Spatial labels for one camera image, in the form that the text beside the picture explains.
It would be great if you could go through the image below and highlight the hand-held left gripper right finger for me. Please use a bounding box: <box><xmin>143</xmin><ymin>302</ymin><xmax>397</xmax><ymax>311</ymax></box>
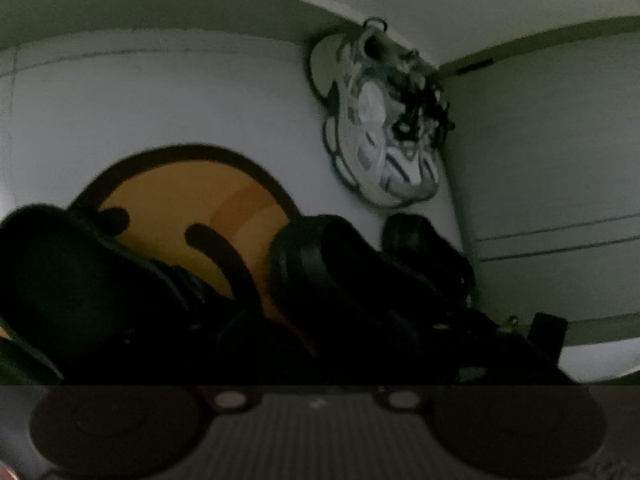
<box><xmin>400</xmin><ymin>327</ymin><xmax>573</xmax><ymax>386</ymax></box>

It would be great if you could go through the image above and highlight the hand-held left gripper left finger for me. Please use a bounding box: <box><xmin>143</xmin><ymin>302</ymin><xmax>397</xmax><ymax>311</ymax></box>
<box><xmin>50</xmin><ymin>320</ymin><xmax>251</xmax><ymax>386</ymax></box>

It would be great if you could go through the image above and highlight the chunky black clog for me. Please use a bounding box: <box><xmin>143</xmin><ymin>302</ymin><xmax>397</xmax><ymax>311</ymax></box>
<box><xmin>382</xmin><ymin>212</ymin><xmax>476</xmax><ymax>311</ymax></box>
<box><xmin>269</xmin><ymin>214</ymin><xmax>451</xmax><ymax>361</ymax></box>

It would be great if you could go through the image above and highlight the orange round floor mat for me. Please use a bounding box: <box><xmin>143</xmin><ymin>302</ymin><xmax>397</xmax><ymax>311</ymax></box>
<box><xmin>70</xmin><ymin>144</ymin><xmax>311</xmax><ymax>321</ymax></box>

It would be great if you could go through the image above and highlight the grey cabinet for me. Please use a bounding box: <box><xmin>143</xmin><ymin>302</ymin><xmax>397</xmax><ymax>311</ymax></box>
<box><xmin>440</xmin><ymin>15</ymin><xmax>640</xmax><ymax>348</ymax></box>

